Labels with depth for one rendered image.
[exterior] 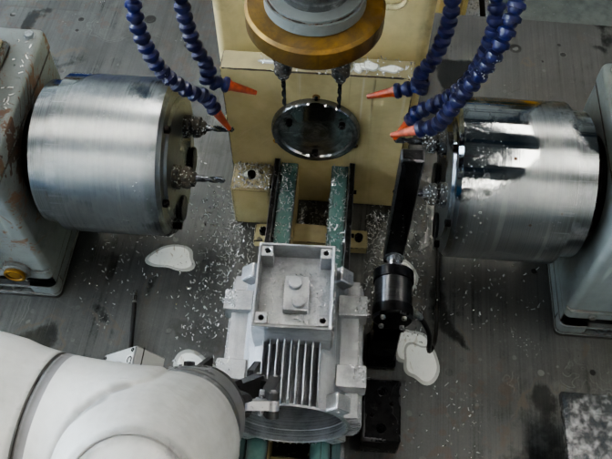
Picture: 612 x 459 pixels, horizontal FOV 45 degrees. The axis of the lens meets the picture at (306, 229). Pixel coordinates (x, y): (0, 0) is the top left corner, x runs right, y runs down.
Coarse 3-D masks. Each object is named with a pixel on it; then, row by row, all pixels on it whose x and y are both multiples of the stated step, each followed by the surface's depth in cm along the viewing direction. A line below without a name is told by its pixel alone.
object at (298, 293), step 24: (264, 264) 98; (288, 264) 98; (312, 264) 98; (336, 264) 99; (264, 288) 96; (288, 288) 95; (312, 288) 96; (264, 312) 91; (288, 312) 94; (312, 312) 95; (264, 336) 93; (288, 336) 92; (312, 336) 92
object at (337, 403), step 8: (256, 264) 101; (248, 272) 101; (344, 272) 101; (352, 272) 102; (248, 280) 101; (336, 280) 100; (344, 280) 100; (352, 280) 101; (344, 288) 102; (336, 392) 92; (328, 400) 92; (336, 400) 91; (344, 400) 92; (328, 408) 91; (336, 408) 90; (344, 408) 91; (336, 440) 101; (344, 440) 102
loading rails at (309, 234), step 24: (288, 168) 131; (336, 168) 131; (288, 192) 129; (288, 216) 126; (264, 240) 122; (288, 240) 123; (312, 240) 132; (336, 240) 123; (360, 240) 134; (240, 456) 104; (264, 456) 104; (312, 456) 104; (336, 456) 103
